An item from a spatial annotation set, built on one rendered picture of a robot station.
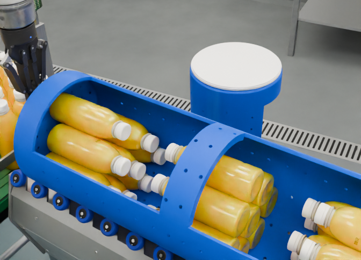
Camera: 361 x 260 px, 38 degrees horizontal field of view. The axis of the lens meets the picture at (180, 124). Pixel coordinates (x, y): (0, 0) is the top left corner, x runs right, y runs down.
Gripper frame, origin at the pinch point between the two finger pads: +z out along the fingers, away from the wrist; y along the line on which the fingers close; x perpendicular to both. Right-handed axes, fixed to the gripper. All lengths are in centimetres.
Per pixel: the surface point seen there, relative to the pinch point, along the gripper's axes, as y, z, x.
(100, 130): 0.6, 0.3, 20.9
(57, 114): 1.0, 0.3, 8.3
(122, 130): -1.3, -0.5, 25.7
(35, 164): 12.3, 5.9, 11.4
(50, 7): -216, 116, -240
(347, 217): -1, -2, 75
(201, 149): 1.2, -6.6, 47.4
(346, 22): -256, 87, 0
